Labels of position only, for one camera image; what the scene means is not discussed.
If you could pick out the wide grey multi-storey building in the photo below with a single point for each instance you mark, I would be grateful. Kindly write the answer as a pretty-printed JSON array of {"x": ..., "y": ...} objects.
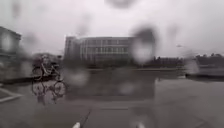
[{"x": 100, "y": 48}]

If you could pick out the wet paved plaza ground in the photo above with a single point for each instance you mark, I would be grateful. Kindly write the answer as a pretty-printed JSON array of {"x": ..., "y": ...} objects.
[{"x": 120, "y": 110}]

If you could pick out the bicycle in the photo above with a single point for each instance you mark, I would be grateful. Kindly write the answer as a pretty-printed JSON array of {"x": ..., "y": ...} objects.
[{"x": 50, "y": 71}]

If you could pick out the person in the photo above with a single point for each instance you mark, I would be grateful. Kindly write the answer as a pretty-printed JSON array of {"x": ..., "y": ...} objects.
[{"x": 43, "y": 62}]

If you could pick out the robot's own part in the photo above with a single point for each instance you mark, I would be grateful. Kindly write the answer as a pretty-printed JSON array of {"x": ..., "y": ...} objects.
[{"x": 76, "y": 125}]

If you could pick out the row of dark trees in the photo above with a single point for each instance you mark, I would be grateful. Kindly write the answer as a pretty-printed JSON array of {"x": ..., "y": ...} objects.
[{"x": 206, "y": 60}]

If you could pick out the low dark kerb wall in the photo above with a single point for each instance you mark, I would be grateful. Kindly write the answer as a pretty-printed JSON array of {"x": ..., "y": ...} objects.
[{"x": 206, "y": 76}]

